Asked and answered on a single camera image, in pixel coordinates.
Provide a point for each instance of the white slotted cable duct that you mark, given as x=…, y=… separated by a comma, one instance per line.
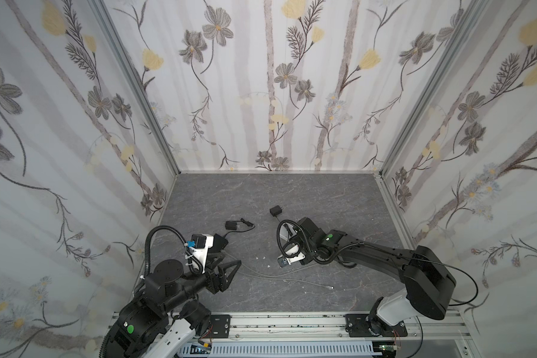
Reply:
x=268, y=349

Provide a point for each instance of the black network switch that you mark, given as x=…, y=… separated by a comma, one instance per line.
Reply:
x=219, y=244

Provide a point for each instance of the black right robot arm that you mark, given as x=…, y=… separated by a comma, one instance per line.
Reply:
x=428, y=282

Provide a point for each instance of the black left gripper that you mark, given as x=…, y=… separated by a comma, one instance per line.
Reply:
x=212, y=277

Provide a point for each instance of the black power adapter with cable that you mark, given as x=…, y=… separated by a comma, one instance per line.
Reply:
x=239, y=226

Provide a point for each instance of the aluminium mounting rail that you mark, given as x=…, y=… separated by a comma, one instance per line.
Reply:
x=326, y=326

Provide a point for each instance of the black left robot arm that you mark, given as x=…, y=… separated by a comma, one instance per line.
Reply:
x=165, y=311

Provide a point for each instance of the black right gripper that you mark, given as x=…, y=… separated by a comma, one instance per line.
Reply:
x=300, y=242

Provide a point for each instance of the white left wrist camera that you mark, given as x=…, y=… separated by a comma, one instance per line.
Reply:
x=196, y=252

